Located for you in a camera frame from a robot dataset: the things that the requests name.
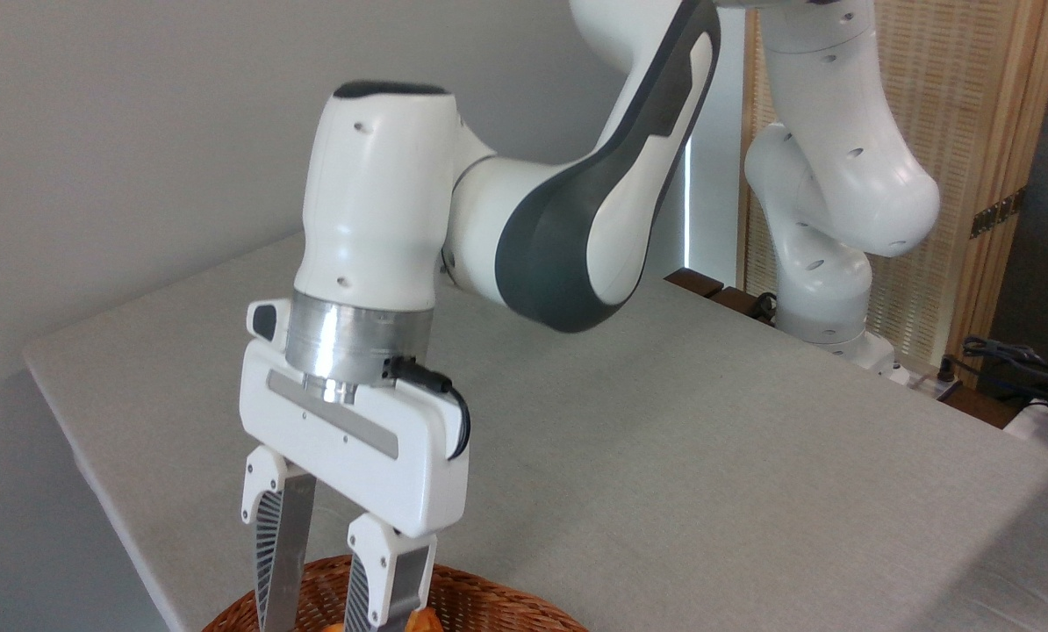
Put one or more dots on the dark wooden table edge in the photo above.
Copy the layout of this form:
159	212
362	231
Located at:
695	283

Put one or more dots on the dark metal screen hinge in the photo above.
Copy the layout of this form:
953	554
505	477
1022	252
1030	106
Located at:
998	212

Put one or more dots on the brown wicker basket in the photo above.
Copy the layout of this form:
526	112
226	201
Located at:
489	606

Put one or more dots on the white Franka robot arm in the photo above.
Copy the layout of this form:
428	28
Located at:
577	219

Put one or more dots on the wooden slatted folding screen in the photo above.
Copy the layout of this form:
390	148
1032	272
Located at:
972	88

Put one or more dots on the grey tablecloth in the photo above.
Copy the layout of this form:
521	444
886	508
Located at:
664	456

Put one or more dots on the golden bread roll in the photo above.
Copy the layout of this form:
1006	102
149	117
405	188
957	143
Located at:
424	621

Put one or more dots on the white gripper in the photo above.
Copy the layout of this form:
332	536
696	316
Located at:
375	465

